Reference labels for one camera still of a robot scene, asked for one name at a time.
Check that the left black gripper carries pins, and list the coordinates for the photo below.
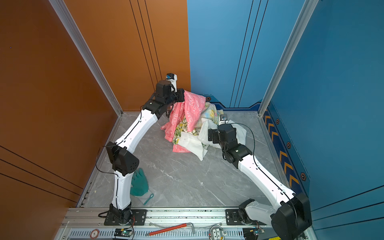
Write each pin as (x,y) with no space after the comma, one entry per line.
(179,93)

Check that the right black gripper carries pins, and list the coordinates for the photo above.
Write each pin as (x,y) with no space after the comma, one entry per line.
(215,132)

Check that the pink printed cloth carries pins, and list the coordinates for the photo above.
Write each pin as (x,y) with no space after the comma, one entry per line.
(191,108)

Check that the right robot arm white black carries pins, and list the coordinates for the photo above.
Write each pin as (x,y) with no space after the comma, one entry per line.
(288,214)

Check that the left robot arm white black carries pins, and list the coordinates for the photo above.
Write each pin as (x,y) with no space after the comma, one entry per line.
(121,152)

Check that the white cloth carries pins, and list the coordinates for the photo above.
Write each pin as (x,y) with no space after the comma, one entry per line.
(195,144)

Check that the pastel floral cloth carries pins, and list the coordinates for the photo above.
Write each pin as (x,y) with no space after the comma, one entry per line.
(209,112)

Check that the lemon print cloth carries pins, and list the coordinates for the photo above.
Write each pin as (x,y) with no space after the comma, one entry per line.
(181,127)

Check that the green rubber glove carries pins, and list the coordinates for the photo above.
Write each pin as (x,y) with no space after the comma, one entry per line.
(139,184)

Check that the white connector block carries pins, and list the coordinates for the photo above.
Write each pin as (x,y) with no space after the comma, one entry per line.
(216,232)

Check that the small circuit board right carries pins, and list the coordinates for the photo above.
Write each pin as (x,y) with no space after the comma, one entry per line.
(252,233)

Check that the green circuit board left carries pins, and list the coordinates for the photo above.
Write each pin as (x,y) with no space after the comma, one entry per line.
(123,234)

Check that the red round sticker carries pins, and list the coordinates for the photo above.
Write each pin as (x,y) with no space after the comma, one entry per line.
(94,234)

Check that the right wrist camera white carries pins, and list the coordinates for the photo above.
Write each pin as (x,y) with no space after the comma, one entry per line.
(223,119)

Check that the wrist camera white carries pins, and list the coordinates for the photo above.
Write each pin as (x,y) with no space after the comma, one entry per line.
(171,77)
(223,119)

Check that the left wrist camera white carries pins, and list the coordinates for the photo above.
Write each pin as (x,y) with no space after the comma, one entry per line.
(171,77)

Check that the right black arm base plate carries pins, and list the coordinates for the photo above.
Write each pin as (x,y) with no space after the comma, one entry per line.
(234,218)

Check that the red handled hex key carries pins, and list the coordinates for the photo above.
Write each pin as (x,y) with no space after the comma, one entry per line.
(168,229)

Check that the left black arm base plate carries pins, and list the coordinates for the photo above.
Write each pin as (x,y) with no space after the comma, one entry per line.
(135,217)

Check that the aluminium front rail frame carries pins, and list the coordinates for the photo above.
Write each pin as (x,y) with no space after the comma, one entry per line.
(79,222)

